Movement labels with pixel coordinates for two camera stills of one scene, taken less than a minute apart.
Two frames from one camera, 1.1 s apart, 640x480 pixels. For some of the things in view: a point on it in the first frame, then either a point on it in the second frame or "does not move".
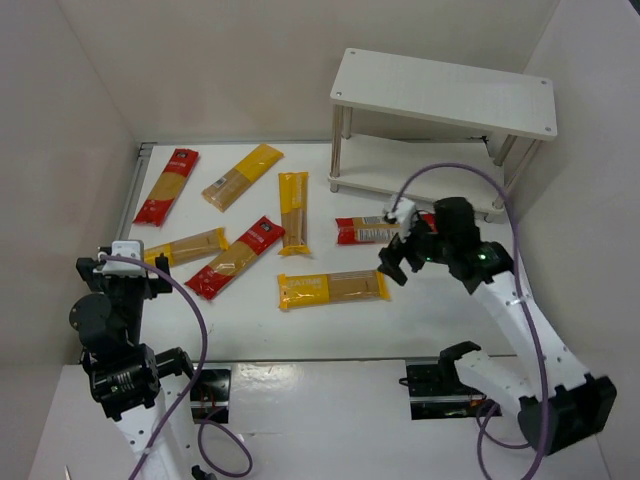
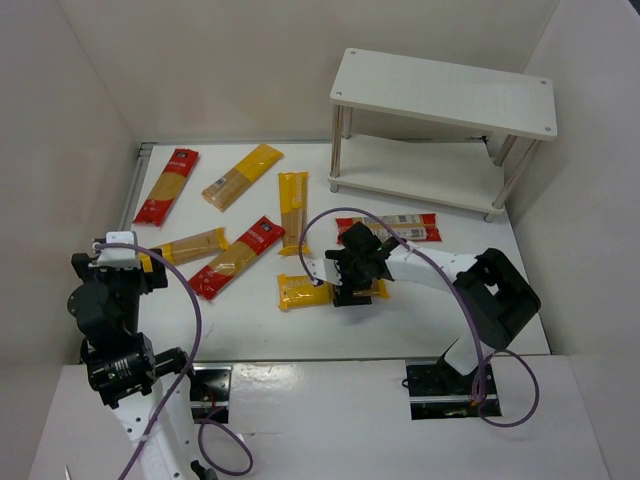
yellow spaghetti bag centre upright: [293, 191] does not move
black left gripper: [125, 282] does not move
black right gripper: [413, 250] -> [351, 293]
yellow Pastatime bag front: [305, 290] does not move
